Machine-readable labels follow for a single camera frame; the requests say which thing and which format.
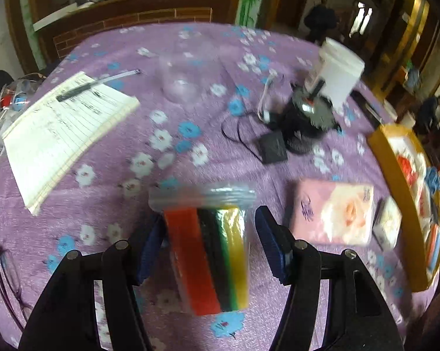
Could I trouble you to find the standing person in dark clothes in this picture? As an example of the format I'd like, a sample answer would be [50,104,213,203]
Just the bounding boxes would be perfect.
[303,0,339,43]

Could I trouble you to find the red and blue sponge pack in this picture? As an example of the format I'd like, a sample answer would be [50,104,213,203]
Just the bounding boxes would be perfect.
[425,223,440,274]

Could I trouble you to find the white plastic jar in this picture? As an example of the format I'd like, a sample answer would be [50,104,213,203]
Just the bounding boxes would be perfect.
[304,37,365,109]

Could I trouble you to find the red plastic bag ball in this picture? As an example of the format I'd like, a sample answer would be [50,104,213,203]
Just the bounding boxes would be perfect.
[396,154,418,187]

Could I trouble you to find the purple eyeglasses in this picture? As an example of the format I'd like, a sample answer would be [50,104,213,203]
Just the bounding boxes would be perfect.
[0,245,33,332]

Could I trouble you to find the white face tissue pack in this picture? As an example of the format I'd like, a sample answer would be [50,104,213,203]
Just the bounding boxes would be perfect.
[372,196,403,251]

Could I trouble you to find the black pen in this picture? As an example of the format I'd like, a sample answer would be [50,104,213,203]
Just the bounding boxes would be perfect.
[56,69,142,102]

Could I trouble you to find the black smartphone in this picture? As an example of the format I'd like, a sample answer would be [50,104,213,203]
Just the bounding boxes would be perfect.
[350,90,383,129]

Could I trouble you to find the black power adapter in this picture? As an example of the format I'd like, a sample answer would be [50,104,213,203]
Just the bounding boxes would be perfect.
[257,131,288,165]

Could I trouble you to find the yellow cardboard box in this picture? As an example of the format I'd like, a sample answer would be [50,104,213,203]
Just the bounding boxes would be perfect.
[367,124,440,293]

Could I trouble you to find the purple floral tablecloth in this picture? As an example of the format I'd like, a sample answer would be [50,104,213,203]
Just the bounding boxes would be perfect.
[0,21,440,351]

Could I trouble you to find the clear plastic cup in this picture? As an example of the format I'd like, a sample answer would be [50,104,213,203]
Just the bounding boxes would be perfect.
[158,42,221,105]

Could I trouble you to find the blue knitted cloth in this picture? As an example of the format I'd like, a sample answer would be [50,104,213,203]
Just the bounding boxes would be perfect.
[425,166,440,194]

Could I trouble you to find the pink tissue pack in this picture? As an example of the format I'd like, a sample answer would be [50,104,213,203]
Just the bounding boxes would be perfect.
[289,178,374,246]

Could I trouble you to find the bag of red yellow sponges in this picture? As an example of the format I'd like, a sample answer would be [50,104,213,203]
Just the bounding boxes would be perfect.
[149,182,257,316]

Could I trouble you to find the white notebook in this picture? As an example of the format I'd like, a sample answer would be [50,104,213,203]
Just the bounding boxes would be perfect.
[3,71,140,216]

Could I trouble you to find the wooden sideboard counter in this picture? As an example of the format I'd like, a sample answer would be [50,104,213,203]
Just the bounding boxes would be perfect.
[37,0,235,63]

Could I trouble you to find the black electric motor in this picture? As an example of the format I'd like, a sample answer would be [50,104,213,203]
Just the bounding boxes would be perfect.
[278,78,341,155]

